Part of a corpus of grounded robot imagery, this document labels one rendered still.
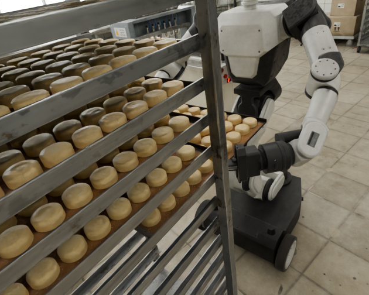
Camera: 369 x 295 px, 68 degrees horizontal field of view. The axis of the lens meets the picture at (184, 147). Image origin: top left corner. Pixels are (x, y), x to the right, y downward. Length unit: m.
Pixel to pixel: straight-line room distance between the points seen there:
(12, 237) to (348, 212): 1.90
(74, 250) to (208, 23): 0.49
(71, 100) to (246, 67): 0.91
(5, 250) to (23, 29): 0.30
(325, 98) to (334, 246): 1.14
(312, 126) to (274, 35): 0.44
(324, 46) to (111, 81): 0.76
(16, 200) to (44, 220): 0.09
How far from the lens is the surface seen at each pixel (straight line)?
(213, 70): 0.59
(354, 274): 1.80
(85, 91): 0.41
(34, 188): 0.41
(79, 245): 0.55
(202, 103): 2.20
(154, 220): 0.66
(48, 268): 0.55
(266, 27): 1.13
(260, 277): 1.69
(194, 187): 0.75
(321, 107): 0.91
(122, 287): 1.38
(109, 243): 0.54
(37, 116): 0.39
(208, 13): 0.57
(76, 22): 0.41
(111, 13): 0.44
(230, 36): 1.19
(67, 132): 0.52
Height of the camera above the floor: 1.44
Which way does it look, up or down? 32 degrees down
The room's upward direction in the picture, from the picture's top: 10 degrees counter-clockwise
